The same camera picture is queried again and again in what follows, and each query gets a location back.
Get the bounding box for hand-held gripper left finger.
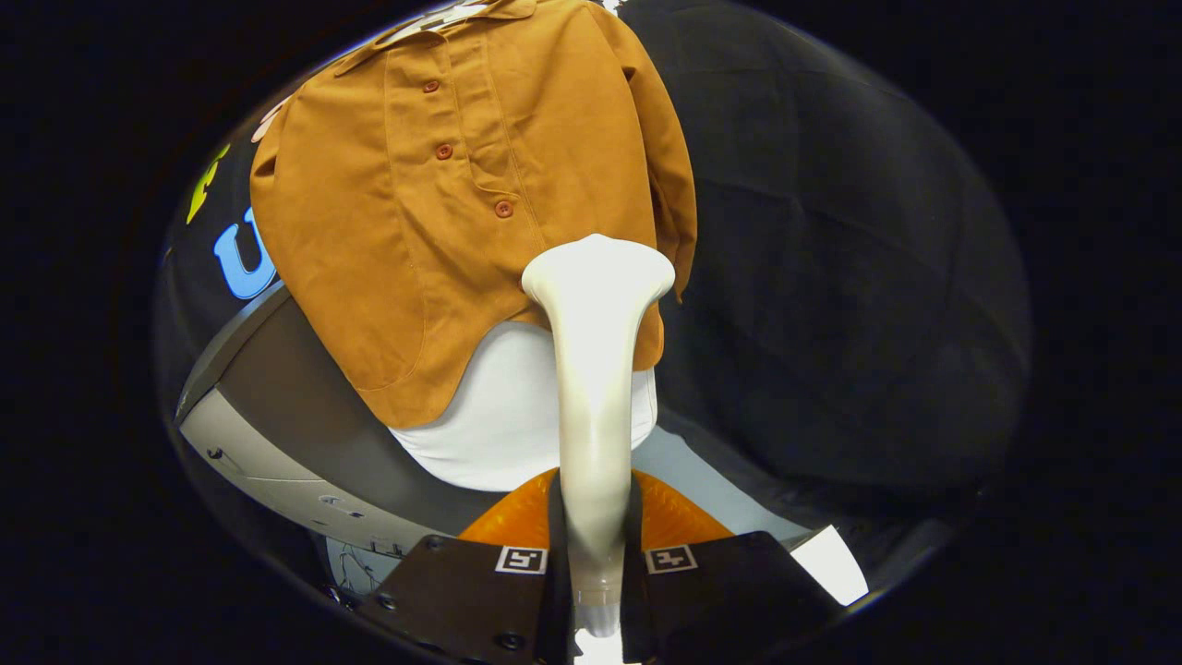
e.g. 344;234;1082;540
354;466;578;665

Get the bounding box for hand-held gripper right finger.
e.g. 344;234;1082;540
619;466;846;665

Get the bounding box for white garment steamer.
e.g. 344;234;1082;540
521;234;677;665

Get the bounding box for orange button shirt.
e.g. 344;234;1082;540
249;0;698;429

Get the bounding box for white flat sheet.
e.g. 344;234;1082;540
790;524;870;607

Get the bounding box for white mannequin torso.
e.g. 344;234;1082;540
383;0;660;493

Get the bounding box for grey cabinet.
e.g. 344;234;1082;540
174;282;518;597

